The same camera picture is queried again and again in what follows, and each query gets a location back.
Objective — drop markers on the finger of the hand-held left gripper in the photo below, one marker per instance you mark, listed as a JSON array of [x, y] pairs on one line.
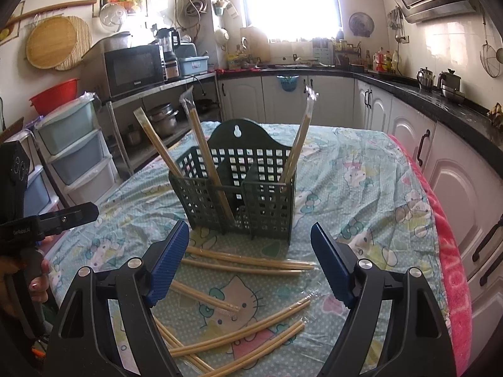
[[70, 215]]

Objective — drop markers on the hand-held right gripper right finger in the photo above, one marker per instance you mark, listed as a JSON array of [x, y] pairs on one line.
[[330, 263]]

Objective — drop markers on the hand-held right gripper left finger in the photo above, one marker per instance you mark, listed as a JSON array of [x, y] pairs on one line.
[[173, 259]]

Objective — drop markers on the pile of chopsticks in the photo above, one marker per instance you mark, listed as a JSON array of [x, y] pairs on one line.
[[251, 261]]

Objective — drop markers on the green plastic utensil holder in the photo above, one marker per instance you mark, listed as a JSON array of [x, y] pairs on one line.
[[259, 208]]

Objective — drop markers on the bamboo chopstick pair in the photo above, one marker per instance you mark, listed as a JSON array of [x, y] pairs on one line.
[[157, 145], [298, 137], [206, 153]]

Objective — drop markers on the person's left hand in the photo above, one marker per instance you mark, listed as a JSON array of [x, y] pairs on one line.
[[39, 282]]

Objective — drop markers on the blue and white drawer unit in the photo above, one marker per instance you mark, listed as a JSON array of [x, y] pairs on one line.
[[37, 192]]

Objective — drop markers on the pale blue drawer unit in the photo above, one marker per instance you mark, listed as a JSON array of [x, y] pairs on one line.
[[70, 125]]

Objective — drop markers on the red plastic basin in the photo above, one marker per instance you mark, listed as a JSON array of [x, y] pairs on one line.
[[51, 98]]

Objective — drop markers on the pink blanket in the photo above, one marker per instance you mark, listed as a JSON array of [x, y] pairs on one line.
[[452, 267]]

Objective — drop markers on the steel cooking pot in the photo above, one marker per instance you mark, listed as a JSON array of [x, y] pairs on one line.
[[163, 119]]

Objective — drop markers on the round bamboo tray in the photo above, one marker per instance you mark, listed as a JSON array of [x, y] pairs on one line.
[[51, 43]]

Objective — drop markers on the round woven bamboo mat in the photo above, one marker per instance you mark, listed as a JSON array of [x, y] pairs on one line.
[[83, 47]]

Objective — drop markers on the white base cabinets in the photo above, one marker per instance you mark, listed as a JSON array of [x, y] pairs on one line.
[[452, 180]]

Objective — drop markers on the black microwave oven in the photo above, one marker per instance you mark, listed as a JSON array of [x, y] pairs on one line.
[[129, 68]]

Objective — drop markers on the metal rack table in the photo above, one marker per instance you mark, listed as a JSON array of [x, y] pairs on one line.
[[157, 86]]

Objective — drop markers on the black wok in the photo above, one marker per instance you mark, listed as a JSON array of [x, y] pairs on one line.
[[206, 105]]

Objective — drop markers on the stainless steel container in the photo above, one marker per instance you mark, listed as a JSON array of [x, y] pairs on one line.
[[114, 41]]

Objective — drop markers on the long wooden rod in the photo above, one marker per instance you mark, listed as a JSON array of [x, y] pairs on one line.
[[59, 6]]

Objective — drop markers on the round clear plastic cover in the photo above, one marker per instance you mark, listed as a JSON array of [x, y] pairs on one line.
[[114, 17]]

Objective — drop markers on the blue hanging bin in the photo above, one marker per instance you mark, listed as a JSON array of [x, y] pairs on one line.
[[287, 83]]

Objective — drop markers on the black blender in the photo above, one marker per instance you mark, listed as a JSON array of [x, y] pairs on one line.
[[169, 59]]

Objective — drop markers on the blue dish basket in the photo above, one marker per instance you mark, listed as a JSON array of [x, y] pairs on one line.
[[192, 66]]

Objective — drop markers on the black kitchen countertop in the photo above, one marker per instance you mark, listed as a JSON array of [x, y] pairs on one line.
[[452, 110]]

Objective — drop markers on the steel kettle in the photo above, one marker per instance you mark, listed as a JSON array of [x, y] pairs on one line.
[[426, 78]]

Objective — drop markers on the red bottle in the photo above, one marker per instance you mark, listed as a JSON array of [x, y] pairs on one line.
[[380, 61]]

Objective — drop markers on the black spice rack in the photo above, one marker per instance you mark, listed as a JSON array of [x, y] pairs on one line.
[[347, 55]]

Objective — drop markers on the yellow oil bottle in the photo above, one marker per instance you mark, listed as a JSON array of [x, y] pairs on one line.
[[393, 63]]

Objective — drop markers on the pale blue storage box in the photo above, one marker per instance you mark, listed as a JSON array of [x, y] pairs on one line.
[[323, 52]]

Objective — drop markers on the steel pot with black lid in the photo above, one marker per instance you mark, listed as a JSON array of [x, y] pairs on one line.
[[451, 84]]

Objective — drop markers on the brown crumpled rag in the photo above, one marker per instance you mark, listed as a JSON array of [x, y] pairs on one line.
[[497, 114]]

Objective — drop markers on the white round hanging object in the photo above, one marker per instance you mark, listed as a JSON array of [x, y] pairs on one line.
[[221, 36]]

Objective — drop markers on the wooden cutting board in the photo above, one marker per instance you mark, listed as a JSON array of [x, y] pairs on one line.
[[257, 45]]

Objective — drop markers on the kitchen window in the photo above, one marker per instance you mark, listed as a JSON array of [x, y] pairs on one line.
[[290, 4]]

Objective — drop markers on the steel ladle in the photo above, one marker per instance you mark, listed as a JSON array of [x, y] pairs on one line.
[[500, 55]]

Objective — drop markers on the yellow fruit wall picture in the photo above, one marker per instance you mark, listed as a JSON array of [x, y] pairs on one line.
[[10, 27]]

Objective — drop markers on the wall power socket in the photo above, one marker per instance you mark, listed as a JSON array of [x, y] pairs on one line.
[[402, 39]]

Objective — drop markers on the dark round wall fan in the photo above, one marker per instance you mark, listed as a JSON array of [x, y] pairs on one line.
[[361, 23]]

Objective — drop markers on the white wall caddy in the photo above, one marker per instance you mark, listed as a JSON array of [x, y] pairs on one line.
[[222, 8]]

